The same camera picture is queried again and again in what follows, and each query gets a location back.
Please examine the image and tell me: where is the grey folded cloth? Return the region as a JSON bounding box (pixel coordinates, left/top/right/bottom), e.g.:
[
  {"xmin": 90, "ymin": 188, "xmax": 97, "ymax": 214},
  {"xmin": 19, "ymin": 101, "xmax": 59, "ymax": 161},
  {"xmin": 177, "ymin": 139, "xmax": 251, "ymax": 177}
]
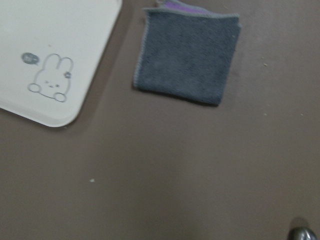
[{"xmin": 133, "ymin": 0, "xmax": 241, "ymax": 106}]

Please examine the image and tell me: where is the beige rabbit tray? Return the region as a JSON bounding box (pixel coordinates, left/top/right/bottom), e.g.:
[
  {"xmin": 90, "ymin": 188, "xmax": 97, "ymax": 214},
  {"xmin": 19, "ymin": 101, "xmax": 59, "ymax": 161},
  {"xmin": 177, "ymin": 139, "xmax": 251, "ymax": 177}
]
[{"xmin": 0, "ymin": 0, "xmax": 123, "ymax": 128}]

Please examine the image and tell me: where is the steel muddler black tip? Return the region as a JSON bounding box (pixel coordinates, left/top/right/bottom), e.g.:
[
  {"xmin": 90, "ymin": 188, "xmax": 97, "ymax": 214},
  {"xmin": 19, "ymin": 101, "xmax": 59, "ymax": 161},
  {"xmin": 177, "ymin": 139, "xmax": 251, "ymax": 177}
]
[{"xmin": 287, "ymin": 226, "xmax": 318, "ymax": 240}]

